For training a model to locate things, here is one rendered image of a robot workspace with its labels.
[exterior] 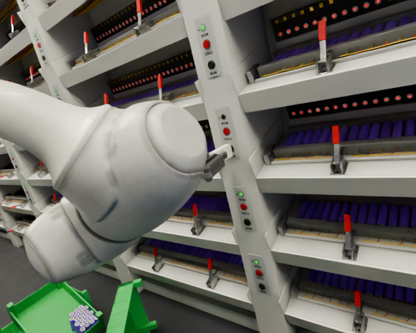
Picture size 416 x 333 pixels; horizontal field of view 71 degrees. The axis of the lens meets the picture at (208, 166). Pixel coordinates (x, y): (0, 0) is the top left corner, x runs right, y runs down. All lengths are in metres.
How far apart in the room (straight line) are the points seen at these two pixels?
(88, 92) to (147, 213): 0.98
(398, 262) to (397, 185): 0.17
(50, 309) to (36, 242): 1.04
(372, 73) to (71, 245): 0.51
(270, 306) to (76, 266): 0.61
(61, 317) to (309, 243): 1.00
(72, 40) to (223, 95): 0.74
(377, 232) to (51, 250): 0.61
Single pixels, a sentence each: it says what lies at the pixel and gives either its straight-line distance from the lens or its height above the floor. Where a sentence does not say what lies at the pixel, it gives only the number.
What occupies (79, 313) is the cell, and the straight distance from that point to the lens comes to 1.30.
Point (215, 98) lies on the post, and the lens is 0.68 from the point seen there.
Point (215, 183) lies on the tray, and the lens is 0.77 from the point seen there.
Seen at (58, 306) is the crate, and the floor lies 0.08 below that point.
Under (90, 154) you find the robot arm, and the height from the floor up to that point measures 0.73.
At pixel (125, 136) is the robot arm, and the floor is 0.74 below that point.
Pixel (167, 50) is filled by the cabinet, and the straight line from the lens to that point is 1.03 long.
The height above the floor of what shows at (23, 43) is 1.09.
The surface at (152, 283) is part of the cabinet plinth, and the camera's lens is 1.34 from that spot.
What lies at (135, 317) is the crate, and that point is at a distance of 1.19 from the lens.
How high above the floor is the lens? 0.76
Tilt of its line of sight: 14 degrees down
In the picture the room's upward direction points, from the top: 14 degrees counter-clockwise
